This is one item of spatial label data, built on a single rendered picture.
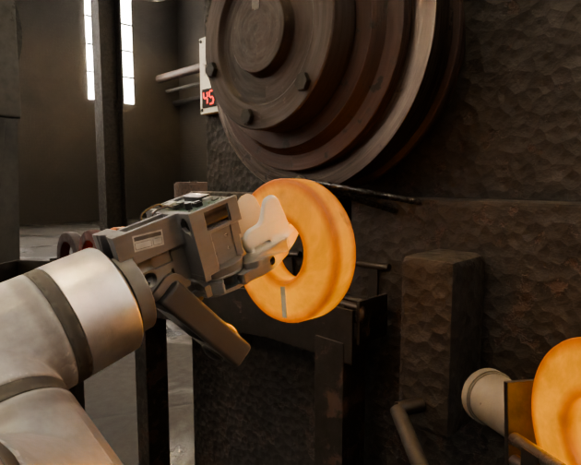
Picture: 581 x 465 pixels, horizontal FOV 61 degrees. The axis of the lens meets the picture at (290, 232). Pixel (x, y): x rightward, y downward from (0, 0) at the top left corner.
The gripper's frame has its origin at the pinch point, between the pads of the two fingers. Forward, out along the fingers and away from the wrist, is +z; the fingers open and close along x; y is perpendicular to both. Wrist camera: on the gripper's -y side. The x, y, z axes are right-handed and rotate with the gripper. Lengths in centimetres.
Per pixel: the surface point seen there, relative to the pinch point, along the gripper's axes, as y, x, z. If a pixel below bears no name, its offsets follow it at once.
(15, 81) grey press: 40, 284, 71
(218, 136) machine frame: 5, 61, 39
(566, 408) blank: -13.5, -26.4, 1.7
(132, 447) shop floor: -92, 110, 10
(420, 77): 12.2, -3.0, 25.0
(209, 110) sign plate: 11, 62, 39
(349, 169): 1.0, 8.3, 21.7
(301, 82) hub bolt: 14.5, 9.5, 16.1
